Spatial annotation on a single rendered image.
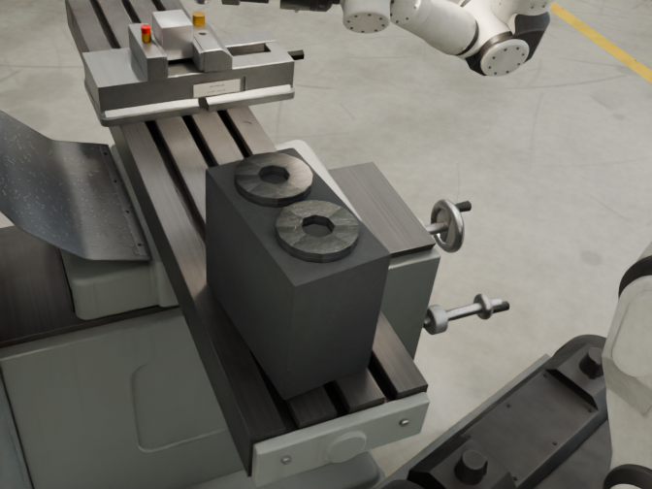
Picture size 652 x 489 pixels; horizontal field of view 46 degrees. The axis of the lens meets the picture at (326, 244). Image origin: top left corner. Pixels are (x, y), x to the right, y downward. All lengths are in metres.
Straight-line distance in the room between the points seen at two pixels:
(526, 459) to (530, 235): 1.50
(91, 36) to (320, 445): 0.99
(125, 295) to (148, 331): 0.09
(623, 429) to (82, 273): 0.83
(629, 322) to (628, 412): 0.19
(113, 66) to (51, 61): 2.17
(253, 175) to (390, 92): 2.55
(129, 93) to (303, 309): 0.64
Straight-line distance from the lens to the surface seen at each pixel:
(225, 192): 0.88
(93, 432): 1.48
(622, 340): 1.07
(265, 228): 0.84
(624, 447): 1.24
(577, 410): 1.47
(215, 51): 1.34
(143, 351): 1.34
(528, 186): 3.01
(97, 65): 1.38
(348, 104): 3.29
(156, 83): 1.34
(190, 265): 1.07
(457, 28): 1.23
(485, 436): 1.38
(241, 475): 1.73
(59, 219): 1.20
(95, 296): 1.24
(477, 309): 1.67
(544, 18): 1.27
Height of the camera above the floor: 1.66
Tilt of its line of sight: 41 degrees down
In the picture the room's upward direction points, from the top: 7 degrees clockwise
